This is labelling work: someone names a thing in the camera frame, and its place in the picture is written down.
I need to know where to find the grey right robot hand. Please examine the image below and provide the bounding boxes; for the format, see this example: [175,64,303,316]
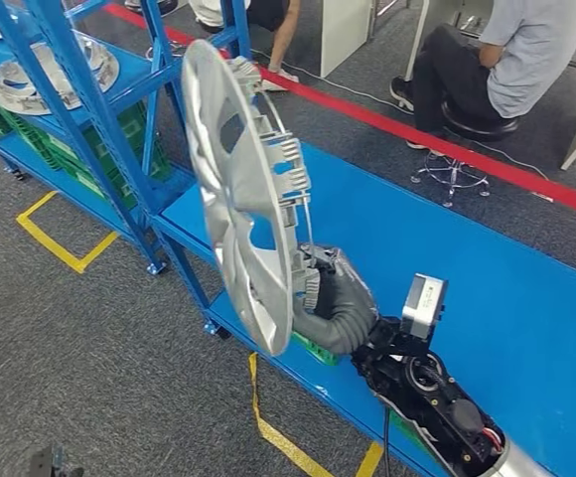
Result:
[292,244,381,358]

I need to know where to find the silver plastic hubcap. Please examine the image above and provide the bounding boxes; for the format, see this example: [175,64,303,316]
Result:
[180,39,319,358]
[0,36,120,118]

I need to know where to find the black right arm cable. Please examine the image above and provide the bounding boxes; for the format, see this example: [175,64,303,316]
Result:
[381,406,393,477]

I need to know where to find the red barrier belt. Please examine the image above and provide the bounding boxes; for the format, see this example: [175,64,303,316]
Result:
[104,3,576,222]

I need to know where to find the seated person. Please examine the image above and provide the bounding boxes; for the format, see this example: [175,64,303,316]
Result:
[389,0,576,153]

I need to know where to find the blue metal shelf rack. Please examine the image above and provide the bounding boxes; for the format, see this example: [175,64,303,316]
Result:
[0,0,205,278]
[20,0,576,477]

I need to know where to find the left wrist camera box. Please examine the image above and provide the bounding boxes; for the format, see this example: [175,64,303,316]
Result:
[30,446,84,477]

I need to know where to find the green plastic crate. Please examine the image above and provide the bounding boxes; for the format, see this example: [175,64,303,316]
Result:
[84,101,173,209]
[55,141,141,212]
[0,91,70,186]
[290,329,341,368]

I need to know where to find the black round stool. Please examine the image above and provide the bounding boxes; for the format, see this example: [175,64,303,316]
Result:
[411,101,519,209]

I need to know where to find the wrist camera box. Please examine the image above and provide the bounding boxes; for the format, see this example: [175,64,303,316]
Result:
[30,446,84,477]
[399,272,449,342]

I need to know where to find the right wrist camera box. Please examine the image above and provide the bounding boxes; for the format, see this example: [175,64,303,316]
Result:
[399,272,449,342]

